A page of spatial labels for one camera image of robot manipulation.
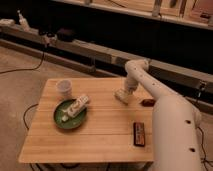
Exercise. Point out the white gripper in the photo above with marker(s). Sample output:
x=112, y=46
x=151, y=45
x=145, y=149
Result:
x=130, y=86

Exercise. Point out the white sponge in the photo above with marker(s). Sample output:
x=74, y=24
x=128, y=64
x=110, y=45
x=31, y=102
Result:
x=122, y=96

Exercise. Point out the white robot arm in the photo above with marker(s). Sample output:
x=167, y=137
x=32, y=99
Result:
x=174, y=121

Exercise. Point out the red brown small object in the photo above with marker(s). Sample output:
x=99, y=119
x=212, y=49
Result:
x=148, y=102

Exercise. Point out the black orange snack bar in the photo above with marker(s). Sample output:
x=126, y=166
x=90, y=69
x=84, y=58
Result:
x=139, y=134

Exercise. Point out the white green carton box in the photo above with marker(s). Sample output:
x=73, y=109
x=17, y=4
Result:
x=78, y=105

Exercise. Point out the wooden table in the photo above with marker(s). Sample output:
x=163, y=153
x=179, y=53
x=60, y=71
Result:
x=105, y=136

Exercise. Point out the translucent plastic cup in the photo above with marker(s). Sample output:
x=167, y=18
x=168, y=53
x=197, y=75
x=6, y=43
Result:
x=64, y=88

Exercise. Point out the small white cube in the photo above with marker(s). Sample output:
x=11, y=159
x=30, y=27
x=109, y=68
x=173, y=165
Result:
x=64, y=118

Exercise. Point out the green plate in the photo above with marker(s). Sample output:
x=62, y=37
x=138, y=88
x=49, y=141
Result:
x=70, y=123

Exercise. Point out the black round device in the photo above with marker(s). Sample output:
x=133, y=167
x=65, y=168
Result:
x=67, y=35

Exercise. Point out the white spray bottle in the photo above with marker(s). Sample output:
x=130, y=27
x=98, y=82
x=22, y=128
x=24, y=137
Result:
x=23, y=21

